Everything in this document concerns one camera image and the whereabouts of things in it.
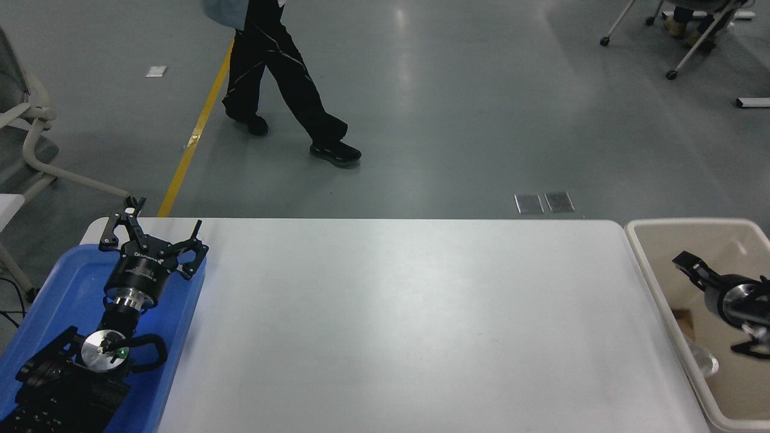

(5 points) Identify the large pale plastic bin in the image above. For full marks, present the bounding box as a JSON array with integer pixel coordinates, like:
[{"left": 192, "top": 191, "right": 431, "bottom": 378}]
[{"left": 624, "top": 218, "right": 770, "bottom": 433}]

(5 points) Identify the white wheeled chair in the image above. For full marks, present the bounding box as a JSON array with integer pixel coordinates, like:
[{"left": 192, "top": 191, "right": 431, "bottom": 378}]
[{"left": 600, "top": 0, "right": 757, "bottom": 82}]

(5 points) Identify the blue plastic tray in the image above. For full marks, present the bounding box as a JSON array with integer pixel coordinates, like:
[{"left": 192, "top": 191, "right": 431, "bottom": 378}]
[{"left": 0, "top": 244, "right": 207, "bottom": 433}]

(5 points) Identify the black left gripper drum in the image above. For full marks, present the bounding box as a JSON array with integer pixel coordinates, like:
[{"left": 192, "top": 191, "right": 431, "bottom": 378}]
[{"left": 104, "top": 239, "right": 177, "bottom": 300}]

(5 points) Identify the shiny clear plastic item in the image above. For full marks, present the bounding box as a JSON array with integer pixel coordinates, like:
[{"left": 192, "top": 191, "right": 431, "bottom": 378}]
[{"left": 686, "top": 340, "right": 720, "bottom": 378}]

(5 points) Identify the grey white office chair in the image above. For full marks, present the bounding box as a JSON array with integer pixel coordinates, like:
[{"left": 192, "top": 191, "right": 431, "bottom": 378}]
[{"left": 0, "top": 23, "right": 132, "bottom": 202}]

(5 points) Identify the seated person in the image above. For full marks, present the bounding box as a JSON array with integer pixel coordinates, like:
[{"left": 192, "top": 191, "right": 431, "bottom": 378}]
[{"left": 664, "top": 0, "right": 741, "bottom": 52}]

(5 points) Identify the black floor cable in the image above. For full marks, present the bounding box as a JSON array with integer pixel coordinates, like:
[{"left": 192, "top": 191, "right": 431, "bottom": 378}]
[{"left": 0, "top": 275, "right": 28, "bottom": 328}]

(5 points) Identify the standing person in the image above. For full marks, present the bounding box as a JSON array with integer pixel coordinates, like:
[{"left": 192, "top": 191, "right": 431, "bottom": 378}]
[{"left": 202, "top": 0, "right": 363, "bottom": 169}]

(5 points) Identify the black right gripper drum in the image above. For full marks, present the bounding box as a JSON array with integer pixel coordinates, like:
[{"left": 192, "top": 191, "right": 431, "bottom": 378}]
[{"left": 703, "top": 274, "right": 739, "bottom": 321}]

